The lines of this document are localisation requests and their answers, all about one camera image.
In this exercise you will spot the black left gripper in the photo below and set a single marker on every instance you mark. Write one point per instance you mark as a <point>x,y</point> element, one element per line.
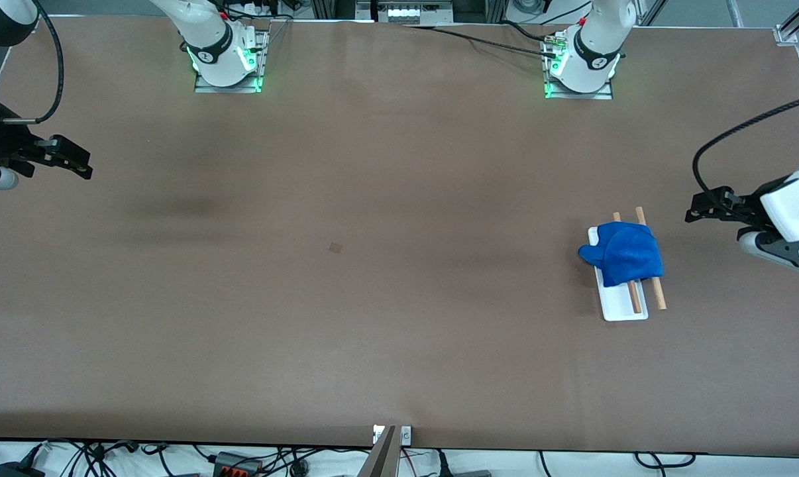
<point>746,205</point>

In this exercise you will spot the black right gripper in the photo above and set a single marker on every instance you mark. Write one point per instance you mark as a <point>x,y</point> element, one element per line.
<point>0,141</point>

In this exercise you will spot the blue microfibre towel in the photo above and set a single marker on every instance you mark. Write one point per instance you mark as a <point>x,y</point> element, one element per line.
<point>628,255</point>

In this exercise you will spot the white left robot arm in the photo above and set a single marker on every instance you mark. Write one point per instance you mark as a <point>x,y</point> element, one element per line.
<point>590,61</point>

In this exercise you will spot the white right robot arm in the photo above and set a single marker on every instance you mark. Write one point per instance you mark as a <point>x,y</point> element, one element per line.
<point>219,54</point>

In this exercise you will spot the white rack with wooden rods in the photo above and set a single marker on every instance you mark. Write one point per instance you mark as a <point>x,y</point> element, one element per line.
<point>618,308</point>

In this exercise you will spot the black power adapter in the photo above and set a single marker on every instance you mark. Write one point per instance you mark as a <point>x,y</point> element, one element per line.
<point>16,470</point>

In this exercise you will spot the black box with orange connectors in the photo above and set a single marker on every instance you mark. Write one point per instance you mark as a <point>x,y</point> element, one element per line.
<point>237,465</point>

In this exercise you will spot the white power strip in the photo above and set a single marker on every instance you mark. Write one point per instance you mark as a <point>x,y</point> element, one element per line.
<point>413,12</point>

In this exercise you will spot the aluminium frame profile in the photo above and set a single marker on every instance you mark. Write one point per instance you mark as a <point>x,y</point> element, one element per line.
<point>797,23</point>

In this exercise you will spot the small metal bracket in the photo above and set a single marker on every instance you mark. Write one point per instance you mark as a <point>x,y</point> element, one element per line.
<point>406,434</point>

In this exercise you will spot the grey camera post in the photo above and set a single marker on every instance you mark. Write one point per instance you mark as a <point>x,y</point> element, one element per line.
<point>383,460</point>

